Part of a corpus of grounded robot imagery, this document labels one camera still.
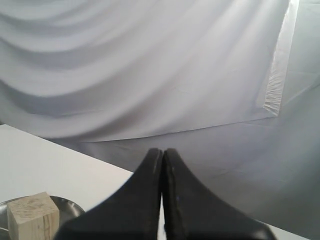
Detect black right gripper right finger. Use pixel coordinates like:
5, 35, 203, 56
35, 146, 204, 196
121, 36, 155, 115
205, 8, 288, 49
161, 148, 276, 240

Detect light wooden block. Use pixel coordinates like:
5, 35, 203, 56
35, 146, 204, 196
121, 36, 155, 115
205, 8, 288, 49
7, 192, 60, 240

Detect grey backdrop sheet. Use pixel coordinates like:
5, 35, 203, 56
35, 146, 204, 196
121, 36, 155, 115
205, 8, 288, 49
0, 0, 320, 228

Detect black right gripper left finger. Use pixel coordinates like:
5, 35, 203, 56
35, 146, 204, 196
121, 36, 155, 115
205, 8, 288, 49
54, 148, 163, 240

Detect round stainless steel plate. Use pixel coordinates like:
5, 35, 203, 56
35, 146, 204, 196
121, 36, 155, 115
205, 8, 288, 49
0, 195, 85, 240

